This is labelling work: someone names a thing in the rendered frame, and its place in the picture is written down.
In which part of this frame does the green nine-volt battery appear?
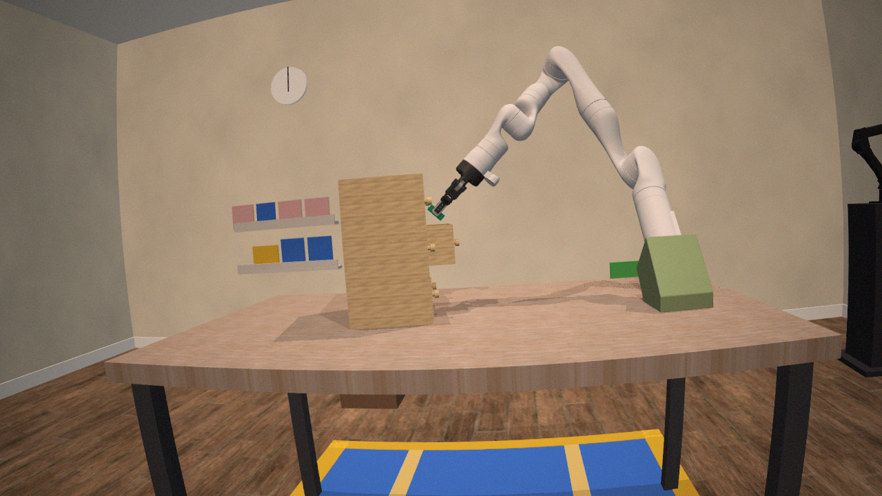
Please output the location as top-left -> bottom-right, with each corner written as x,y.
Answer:
428,205 -> 445,220

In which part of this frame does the light wooden chest of drawers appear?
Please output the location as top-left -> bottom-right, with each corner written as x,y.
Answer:
338,174 -> 433,329

